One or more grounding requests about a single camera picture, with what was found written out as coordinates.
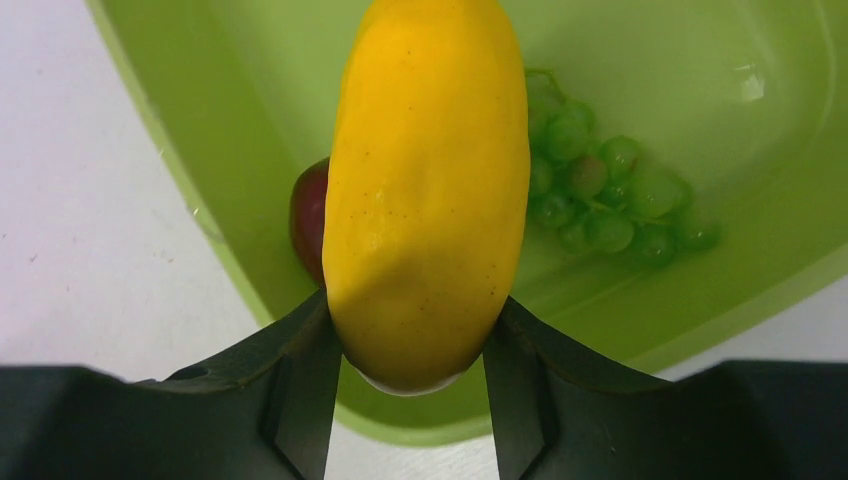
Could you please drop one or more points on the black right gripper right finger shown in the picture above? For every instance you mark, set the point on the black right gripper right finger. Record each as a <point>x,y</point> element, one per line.
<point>560,410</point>

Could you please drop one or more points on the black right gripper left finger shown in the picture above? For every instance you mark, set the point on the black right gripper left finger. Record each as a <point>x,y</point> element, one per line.
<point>260,409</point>

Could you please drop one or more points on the red fake fruit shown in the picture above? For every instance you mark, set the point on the red fake fruit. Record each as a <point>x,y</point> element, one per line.
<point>307,217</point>

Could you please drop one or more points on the green fake grapes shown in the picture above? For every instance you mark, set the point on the green fake grapes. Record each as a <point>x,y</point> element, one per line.
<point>606,196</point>

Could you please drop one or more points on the green plastic tray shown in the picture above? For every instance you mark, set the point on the green plastic tray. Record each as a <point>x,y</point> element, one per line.
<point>746,100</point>

